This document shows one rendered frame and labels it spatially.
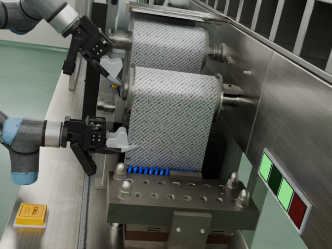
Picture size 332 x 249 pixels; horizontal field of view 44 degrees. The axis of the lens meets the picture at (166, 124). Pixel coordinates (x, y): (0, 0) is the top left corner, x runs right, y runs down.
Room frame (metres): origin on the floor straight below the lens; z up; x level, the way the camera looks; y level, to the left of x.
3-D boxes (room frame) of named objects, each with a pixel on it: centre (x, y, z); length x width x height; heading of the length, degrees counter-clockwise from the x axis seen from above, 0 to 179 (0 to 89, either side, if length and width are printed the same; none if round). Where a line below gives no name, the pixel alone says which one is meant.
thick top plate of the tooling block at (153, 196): (0.99, -0.07, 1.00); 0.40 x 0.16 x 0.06; 101
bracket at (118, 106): (1.16, 0.17, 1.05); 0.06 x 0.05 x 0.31; 101
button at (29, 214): (0.93, 0.32, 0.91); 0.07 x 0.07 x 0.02; 11
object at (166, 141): (1.10, -0.01, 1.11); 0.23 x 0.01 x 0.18; 101
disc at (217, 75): (1.18, -0.13, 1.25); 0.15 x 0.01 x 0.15; 11
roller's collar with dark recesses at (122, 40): (1.37, 0.19, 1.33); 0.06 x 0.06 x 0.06; 11
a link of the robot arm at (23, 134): (1.02, 0.38, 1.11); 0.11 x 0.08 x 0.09; 101
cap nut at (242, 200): (0.97, -0.24, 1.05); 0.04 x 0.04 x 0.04
